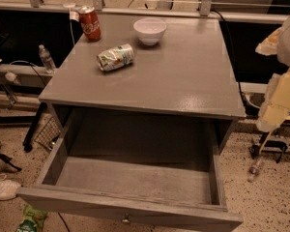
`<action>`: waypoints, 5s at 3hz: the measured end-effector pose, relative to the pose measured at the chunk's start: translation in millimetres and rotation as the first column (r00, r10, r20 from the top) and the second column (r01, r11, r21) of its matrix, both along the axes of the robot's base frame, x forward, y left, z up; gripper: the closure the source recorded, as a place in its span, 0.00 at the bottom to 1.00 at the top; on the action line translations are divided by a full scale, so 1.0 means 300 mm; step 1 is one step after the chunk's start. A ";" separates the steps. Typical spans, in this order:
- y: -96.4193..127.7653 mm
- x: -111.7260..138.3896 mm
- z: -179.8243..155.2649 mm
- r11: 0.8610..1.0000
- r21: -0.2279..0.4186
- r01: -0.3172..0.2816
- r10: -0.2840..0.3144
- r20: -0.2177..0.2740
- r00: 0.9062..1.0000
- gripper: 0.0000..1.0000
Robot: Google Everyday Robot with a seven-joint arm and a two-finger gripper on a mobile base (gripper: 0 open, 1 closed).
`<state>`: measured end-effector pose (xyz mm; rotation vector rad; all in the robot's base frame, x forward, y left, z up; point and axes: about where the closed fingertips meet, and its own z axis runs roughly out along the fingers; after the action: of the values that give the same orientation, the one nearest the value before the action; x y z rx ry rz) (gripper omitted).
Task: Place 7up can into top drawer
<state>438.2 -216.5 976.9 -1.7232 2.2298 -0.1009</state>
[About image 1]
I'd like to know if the wire mesh basket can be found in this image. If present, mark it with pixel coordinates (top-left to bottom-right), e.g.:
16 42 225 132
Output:
35 117 60 151

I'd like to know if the white bowl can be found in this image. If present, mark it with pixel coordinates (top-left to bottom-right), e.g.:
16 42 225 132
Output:
133 18 167 45

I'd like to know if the clear water bottle on shelf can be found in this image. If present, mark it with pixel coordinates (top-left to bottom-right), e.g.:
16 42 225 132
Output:
39 44 56 73

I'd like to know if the green chip bag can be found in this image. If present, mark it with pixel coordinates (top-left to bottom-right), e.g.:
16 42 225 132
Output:
15 204 47 232

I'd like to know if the open grey top drawer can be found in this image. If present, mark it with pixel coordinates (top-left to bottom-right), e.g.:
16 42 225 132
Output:
16 108 245 232

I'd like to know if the clear bottle on floor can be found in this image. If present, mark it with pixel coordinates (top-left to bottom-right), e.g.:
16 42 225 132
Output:
247 158 263 183

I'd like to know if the grey cabinet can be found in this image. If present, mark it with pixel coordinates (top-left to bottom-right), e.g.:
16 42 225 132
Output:
38 13 247 153

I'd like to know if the black monitor right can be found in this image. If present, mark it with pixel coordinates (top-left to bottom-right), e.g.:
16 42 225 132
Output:
218 18 290 85

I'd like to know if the crushed green 7up can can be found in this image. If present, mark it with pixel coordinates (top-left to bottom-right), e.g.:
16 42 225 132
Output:
97 43 135 72

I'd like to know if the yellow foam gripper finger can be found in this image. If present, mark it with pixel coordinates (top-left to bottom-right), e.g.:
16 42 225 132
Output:
255 28 281 56
256 71 290 132

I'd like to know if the black cable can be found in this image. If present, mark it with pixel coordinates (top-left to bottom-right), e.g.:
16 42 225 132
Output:
212 9 262 110

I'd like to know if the red coca-cola can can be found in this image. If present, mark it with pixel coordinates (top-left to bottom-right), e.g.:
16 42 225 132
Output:
78 6 102 41

